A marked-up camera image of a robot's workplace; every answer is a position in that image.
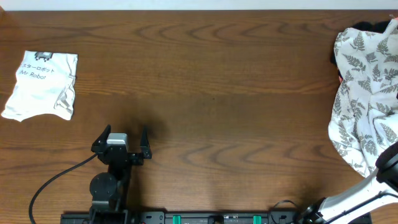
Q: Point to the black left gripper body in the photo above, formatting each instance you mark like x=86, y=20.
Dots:
x=134, y=157

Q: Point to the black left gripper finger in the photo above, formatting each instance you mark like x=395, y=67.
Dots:
x=101, y=140
x=144, y=142

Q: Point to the white fern print dress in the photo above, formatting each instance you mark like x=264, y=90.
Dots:
x=364, y=114

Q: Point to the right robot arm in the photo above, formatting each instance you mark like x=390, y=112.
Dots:
x=376, y=190

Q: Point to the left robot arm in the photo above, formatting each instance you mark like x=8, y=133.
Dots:
x=109, y=189

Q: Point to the black garment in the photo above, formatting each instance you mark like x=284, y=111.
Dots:
x=378, y=27

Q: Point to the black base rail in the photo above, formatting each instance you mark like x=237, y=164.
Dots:
x=285, y=217

